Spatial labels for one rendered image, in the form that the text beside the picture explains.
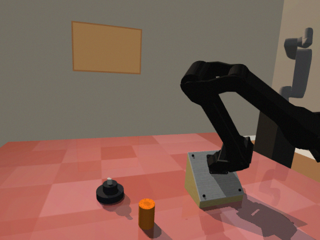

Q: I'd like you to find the orange knob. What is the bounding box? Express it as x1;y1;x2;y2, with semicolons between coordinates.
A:
138;198;155;230

